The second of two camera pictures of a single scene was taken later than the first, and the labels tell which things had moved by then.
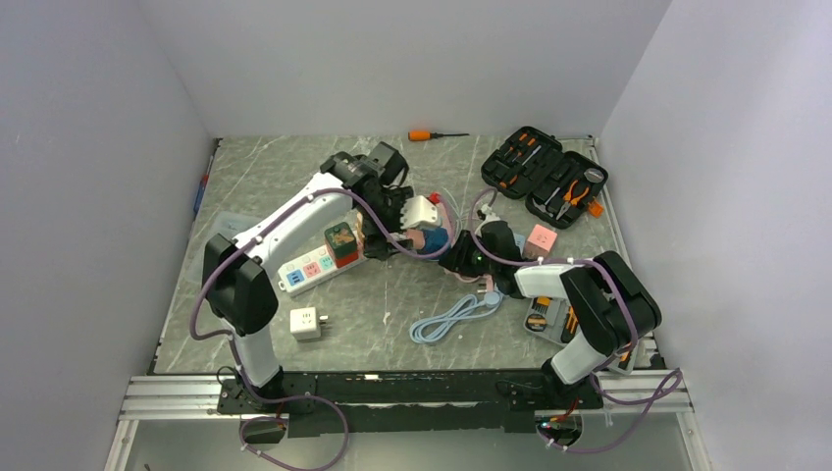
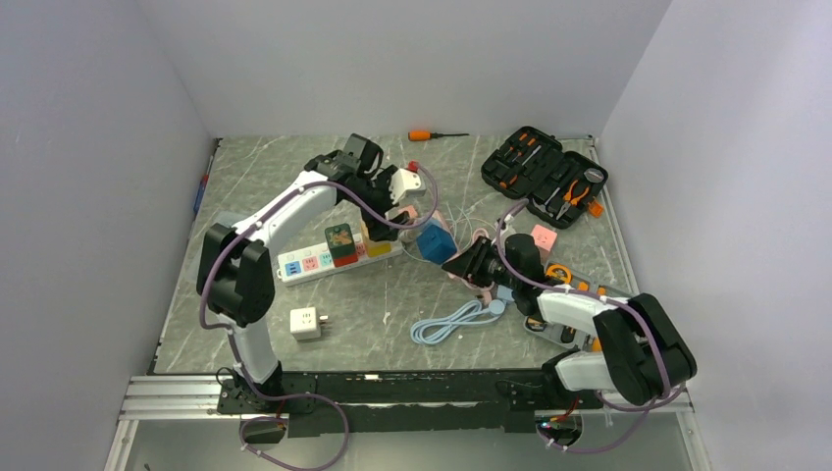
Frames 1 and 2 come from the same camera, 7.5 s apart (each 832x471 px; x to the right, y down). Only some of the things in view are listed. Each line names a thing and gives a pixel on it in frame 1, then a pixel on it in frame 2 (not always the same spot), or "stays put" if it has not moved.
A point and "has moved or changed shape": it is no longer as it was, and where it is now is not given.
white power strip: [311, 269] has moved or changed shape
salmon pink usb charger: [417, 237] to [412, 211]
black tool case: [559, 186] stays put
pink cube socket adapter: [540, 242] stays put
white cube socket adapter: [305, 324] stays put
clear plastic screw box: [234, 224] stays put
